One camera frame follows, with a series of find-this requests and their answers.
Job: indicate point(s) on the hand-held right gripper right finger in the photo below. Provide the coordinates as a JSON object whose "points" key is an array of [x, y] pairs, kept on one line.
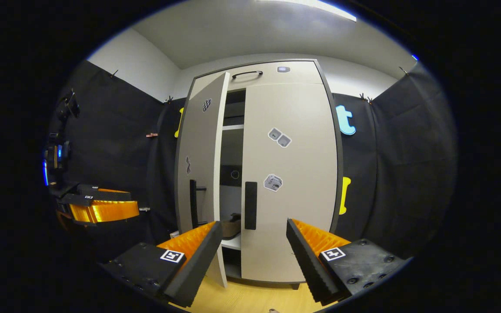
{"points": [[307, 265]]}

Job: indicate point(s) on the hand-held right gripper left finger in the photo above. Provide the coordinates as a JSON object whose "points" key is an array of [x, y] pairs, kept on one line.
{"points": [[198, 265]]}

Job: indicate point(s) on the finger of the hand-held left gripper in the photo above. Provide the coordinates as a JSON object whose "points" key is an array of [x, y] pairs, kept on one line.
{"points": [[107, 211], [102, 194]]}

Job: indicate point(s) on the brown fuzzy shoe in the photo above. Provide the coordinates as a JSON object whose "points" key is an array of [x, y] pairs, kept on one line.
{"points": [[232, 226]]}

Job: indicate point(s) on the white and grey shoe cabinet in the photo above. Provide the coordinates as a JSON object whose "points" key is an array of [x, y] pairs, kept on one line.
{"points": [[232, 148]]}

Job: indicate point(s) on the beige cabinet drawer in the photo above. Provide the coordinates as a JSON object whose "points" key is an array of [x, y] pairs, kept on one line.
{"points": [[294, 74]]}

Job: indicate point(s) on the long ceiling light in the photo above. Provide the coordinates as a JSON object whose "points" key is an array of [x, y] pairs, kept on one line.
{"points": [[320, 8]]}

